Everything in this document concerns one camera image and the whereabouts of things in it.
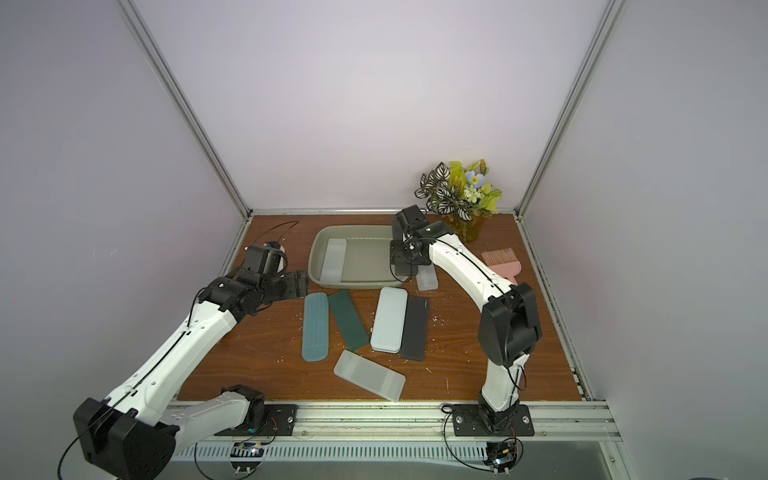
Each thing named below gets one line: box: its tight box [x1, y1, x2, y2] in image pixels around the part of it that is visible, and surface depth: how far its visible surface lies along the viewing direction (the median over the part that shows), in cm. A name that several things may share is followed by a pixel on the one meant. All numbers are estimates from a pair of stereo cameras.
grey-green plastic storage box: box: [308, 224, 410, 289], surface depth 109 cm
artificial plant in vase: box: [414, 159, 502, 243], surface depth 95 cm
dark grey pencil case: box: [400, 295, 429, 361], surface depth 89 cm
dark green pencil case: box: [328, 290, 369, 351], surface depth 92 cm
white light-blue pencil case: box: [370, 286, 409, 354], surface depth 91 cm
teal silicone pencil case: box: [302, 292, 329, 363], surface depth 89 cm
